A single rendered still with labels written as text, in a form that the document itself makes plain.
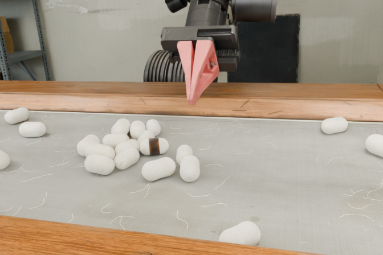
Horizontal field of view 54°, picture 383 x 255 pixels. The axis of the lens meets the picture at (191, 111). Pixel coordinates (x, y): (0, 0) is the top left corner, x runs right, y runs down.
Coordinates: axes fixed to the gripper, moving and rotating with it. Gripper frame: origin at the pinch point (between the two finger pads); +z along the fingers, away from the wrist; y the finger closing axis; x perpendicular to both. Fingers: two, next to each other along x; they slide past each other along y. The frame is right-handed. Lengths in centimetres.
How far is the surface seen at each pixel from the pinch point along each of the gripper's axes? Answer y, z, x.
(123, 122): -8.5, 3.8, 0.3
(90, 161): -7.4, 12.2, -6.4
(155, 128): -4.2, 4.3, 0.8
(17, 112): -27.1, 1.9, 2.3
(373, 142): 20.6, 5.6, -0.9
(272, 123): 9.8, -0.2, 6.4
